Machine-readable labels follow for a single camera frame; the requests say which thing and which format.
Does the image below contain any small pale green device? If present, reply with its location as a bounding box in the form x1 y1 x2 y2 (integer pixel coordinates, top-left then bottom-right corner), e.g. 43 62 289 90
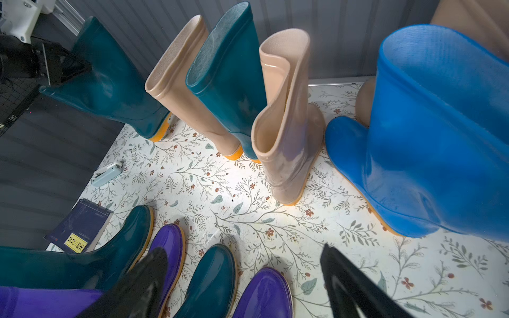
91 162 123 188

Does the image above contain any dark green boot back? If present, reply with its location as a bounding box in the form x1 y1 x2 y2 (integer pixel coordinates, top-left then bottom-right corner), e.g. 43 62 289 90
186 1 267 162

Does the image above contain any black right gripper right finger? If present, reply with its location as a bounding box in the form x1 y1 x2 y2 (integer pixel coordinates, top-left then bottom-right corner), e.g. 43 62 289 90
320 245 411 317

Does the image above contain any purple front boot left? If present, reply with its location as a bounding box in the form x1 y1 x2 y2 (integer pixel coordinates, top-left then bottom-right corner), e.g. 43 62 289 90
1 224 185 317

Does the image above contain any purple front boot right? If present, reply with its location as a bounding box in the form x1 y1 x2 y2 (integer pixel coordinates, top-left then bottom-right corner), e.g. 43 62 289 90
233 267 294 318

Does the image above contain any dark green front boot left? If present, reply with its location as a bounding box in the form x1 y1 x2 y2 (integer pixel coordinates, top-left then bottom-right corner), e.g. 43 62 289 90
1 205 155 291

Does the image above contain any dark green boot far left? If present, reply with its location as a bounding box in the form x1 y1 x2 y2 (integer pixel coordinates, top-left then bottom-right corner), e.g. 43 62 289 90
39 17 171 142

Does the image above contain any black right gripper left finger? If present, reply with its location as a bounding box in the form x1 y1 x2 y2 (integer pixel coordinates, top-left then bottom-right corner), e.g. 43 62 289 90
78 248 168 317

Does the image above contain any beige rain boot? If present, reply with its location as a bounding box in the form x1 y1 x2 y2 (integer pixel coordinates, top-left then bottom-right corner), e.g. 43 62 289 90
251 29 326 205
144 15 244 162
354 0 509 128

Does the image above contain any blue rain boot front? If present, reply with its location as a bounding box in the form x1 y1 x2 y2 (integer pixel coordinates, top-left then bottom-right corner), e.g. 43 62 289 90
325 25 508 242

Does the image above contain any dark green front boot right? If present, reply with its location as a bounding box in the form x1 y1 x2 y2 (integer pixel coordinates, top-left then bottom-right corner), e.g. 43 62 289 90
174 244 237 317

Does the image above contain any purple boot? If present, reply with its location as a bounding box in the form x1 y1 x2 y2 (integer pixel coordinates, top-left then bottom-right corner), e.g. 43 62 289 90
233 267 294 318
1 224 185 317

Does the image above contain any dark green boot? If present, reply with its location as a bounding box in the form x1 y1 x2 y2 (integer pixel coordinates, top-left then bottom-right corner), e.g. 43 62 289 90
174 244 237 317
186 1 267 162
1 205 155 291
39 17 171 142

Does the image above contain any dark blue notebook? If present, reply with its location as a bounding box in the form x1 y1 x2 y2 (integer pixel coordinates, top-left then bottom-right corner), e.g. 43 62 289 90
45 199 113 254

